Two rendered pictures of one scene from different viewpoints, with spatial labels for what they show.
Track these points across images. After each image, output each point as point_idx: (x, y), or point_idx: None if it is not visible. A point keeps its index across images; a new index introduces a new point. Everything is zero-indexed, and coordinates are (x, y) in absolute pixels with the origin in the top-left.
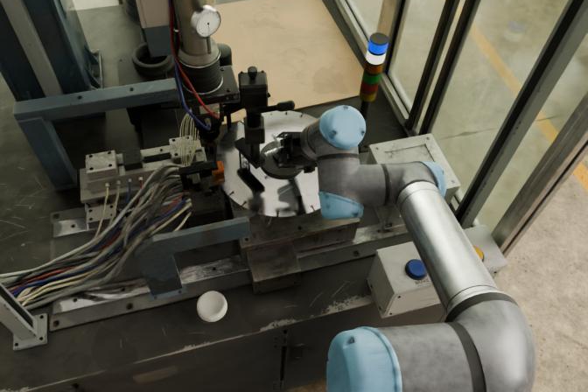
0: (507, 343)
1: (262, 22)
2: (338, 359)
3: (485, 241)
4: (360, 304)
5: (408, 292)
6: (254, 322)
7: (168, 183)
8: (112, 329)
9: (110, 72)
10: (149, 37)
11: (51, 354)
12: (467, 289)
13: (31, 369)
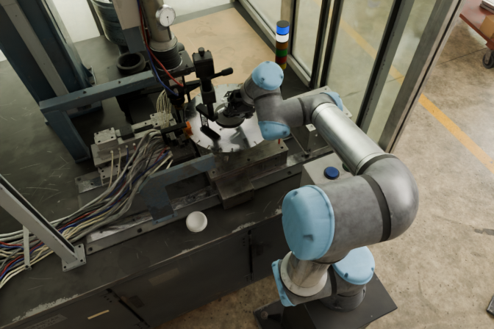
0: (397, 178)
1: (201, 33)
2: (289, 208)
3: None
4: None
5: None
6: (227, 228)
7: (154, 142)
8: (130, 247)
9: (101, 80)
10: (127, 39)
11: (90, 270)
12: (367, 156)
13: (78, 282)
